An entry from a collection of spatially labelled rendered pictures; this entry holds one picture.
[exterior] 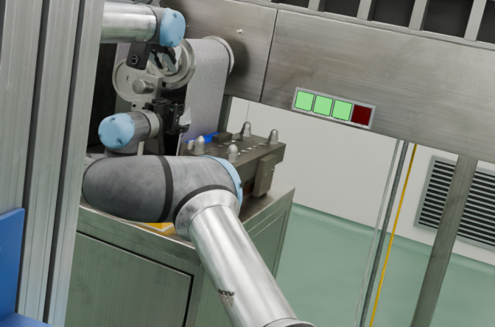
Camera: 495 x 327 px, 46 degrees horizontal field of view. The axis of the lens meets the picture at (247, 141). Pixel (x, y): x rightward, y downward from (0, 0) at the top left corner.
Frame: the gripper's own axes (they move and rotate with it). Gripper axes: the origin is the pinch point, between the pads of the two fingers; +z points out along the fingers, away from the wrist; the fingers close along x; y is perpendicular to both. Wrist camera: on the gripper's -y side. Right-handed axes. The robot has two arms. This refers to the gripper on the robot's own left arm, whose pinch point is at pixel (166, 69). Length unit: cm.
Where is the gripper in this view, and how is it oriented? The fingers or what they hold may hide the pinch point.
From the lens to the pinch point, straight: 157.1
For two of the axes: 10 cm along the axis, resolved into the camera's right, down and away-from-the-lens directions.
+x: -9.0, -2.6, 3.4
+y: 3.9, -8.3, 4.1
